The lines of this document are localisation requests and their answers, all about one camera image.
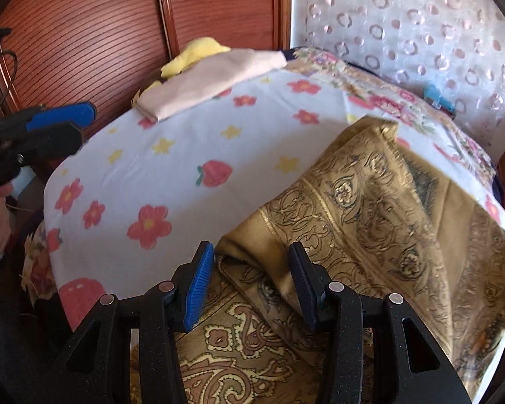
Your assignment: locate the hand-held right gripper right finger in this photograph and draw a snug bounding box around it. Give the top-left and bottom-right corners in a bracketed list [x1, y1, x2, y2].
[288, 242, 474, 404]

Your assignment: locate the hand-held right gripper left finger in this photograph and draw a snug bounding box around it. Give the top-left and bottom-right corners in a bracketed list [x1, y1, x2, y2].
[46, 241, 215, 404]

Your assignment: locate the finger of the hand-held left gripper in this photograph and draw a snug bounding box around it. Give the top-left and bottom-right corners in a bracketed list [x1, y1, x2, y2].
[0, 102, 97, 137]
[0, 122, 85, 186]

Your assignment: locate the gold patterned garment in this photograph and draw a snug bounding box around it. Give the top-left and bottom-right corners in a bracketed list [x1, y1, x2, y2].
[216, 115, 505, 404]

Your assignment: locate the brown paisley cloth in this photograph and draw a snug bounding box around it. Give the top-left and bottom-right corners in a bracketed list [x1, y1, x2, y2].
[128, 257, 371, 404]

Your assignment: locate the wooden wardrobe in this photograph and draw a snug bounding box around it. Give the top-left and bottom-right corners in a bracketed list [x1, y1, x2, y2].
[0, 0, 293, 144]

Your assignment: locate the white flower print bedsheet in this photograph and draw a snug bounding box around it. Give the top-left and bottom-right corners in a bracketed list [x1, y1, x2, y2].
[42, 61, 505, 333]

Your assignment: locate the beige folded cloth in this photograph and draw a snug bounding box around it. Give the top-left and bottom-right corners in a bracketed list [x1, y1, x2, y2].
[135, 48, 288, 123]

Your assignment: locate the yellow cloth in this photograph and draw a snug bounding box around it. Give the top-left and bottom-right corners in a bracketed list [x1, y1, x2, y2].
[130, 37, 232, 106]

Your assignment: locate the floral quilt blanket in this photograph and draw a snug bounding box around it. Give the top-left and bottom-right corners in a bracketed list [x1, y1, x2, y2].
[280, 48, 505, 207]

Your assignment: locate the blue plastic object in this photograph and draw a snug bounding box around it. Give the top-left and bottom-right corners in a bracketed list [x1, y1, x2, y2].
[423, 84, 457, 114]

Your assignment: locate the white circle pattern curtain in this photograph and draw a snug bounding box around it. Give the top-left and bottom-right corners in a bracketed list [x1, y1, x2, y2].
[292, 0, 505, 161]

